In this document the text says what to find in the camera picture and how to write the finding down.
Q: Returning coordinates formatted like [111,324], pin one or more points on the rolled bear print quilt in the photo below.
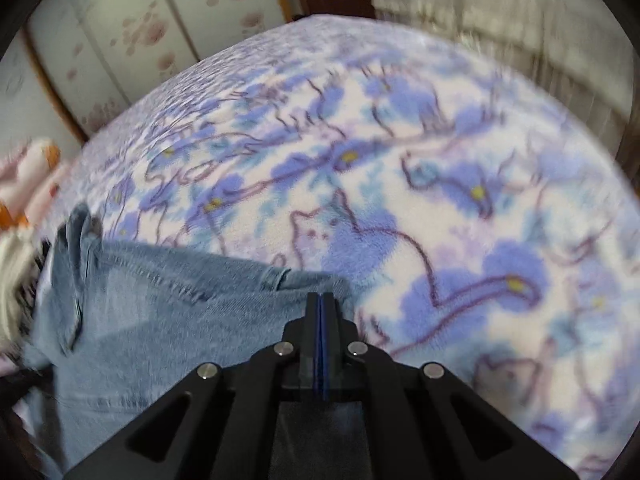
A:
[30,175]

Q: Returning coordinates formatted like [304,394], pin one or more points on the beige lace covered furniture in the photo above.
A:
[500,20]

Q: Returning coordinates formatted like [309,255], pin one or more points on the folded white fleece cloth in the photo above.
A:
[12,280]

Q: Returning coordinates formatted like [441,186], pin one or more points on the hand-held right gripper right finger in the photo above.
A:
[331,350]

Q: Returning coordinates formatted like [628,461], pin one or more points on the blue denim jacket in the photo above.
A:
[150,310]

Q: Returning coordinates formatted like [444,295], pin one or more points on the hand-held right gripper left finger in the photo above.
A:
[316,350]

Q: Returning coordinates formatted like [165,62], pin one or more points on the purple cat print blanket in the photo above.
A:
[400,160]

